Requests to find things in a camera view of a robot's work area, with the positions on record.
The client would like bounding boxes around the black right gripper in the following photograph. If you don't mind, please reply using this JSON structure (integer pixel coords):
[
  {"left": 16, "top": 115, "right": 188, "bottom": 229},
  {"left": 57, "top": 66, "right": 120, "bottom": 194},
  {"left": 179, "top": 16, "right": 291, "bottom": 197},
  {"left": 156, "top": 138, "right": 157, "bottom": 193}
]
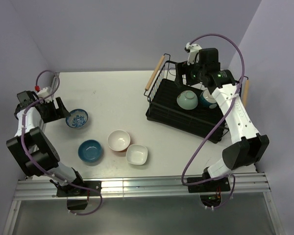
[{"left": 174, "top": 58, "right": 206, "bottom": 88}]

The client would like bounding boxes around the blue white patterned bowl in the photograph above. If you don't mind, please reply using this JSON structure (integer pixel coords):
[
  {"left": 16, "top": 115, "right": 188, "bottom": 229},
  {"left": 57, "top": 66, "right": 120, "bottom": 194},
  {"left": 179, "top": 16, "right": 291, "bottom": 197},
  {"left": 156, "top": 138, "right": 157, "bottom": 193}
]
[{"left": 65, "top": 109, "right": 89, "bottom": 129}]

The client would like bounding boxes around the pale green ceramic bowl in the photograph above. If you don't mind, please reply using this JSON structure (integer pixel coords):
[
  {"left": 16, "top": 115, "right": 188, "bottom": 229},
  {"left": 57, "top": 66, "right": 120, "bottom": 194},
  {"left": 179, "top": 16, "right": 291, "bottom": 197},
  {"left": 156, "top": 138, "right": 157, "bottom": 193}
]
[{"left": 176, "top": 90, "right": 198, "bottom": 110}]

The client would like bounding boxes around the teal and white bowl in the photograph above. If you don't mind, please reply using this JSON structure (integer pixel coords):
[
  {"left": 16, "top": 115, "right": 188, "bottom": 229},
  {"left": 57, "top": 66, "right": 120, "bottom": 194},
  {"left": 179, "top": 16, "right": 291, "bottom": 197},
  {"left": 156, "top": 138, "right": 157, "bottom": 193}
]
[{"left": 199, "top": 89, "right": 218, "bottom": 109}]

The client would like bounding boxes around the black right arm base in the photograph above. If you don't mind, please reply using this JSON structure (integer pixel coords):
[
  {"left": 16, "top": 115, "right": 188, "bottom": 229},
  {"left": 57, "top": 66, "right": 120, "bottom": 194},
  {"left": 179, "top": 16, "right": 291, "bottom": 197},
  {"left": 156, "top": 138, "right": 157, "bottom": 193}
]
[{"left": 188, "top": 178, "right": 231, "bottom": 193}]

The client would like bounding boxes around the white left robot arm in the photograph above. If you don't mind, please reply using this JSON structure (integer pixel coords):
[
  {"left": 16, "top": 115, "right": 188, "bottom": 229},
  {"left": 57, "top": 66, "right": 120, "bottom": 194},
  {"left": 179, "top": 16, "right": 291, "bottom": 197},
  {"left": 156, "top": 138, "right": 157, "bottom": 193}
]
[{"left": 6, "top": 91, "right": 86, "bottom": 196}]

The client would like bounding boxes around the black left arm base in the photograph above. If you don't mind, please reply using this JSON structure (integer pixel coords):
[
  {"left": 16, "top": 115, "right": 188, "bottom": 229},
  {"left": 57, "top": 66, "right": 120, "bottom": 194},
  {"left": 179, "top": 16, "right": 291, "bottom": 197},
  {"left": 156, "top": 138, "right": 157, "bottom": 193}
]
[{"left": 53, "top": 181, "right": 101, "bottom": 211}]

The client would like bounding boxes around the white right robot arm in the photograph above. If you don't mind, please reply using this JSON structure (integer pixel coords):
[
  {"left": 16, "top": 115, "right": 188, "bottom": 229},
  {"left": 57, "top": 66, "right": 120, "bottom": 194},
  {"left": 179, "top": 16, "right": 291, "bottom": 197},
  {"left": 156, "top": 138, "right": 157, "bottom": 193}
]
[{"left": 176, "top": 44, "right": 270, "bottom": 191}]

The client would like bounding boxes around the blue ceramic bowl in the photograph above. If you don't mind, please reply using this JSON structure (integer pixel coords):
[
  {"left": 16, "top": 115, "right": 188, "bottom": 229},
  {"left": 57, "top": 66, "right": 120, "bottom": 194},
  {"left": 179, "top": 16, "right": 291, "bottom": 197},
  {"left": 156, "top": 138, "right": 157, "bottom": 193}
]
[{"left": 77, "top": 140, "right": 103, "bottom": 163}]

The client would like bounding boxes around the orange bowl white inside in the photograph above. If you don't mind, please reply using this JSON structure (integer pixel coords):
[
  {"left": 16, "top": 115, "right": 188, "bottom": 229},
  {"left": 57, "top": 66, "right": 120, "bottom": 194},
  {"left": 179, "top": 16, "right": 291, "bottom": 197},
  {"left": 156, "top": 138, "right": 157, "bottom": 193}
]
[{"left": 107, "top": 130, "right": 131, "bottom": 152}]

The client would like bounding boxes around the white square bowl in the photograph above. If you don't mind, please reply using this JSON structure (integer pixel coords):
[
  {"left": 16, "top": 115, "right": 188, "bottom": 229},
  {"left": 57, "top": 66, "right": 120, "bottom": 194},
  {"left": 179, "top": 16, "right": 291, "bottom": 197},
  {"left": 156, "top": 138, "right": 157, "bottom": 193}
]
[{"left": 126, "top": 144, "right": 148, "bottom": 165}]

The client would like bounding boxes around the left wooden rack handle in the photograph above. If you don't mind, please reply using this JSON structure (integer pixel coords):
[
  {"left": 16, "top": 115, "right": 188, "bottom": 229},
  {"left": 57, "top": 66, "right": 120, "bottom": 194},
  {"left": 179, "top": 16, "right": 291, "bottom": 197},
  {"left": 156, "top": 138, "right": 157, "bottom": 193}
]
[{"left": 145, "top": 55, "right": 165, "bottom": 91}]

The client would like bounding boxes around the wooden rack handle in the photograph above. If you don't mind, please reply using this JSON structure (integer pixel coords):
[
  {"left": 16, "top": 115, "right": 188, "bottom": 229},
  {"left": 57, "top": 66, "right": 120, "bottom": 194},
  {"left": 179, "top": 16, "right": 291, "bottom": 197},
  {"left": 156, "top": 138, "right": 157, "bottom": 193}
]
[
  {"left": 145, "top": 55, "right": 165, "bottom": 91},
  {"left": 242, "top": 79, "right": 249, "bottom": 107}
]

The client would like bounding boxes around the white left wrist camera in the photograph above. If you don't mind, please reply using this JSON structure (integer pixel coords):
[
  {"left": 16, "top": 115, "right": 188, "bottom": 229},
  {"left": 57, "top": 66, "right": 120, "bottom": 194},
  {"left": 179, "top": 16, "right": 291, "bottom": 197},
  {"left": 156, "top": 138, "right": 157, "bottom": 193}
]
[{"left": 35, "top": 85, "right": 52, "bottom": 98}]

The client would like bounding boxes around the black wire dish rack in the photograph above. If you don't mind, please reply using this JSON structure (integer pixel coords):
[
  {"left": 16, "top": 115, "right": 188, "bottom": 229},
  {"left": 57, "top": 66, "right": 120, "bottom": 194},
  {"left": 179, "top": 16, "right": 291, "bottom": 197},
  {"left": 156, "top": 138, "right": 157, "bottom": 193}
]
[{"left": 144, "top": 53, "right": 249, "bottom": 144}]

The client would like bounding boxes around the right wooden rack handle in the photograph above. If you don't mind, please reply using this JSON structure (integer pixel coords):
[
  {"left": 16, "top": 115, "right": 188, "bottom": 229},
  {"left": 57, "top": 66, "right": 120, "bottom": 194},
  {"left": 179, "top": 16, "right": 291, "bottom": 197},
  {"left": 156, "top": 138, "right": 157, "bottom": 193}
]
[{"left": 242, "top": 79, "right": 249, "bottom": 107}]

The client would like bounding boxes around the aluminium table edge rail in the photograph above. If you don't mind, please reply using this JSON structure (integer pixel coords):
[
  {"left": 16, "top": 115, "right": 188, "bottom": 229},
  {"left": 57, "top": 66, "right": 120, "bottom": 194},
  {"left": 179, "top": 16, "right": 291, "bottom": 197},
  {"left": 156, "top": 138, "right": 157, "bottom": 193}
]
[{"left": 13, "top": 173, "right": 270, "bottom": 201}]

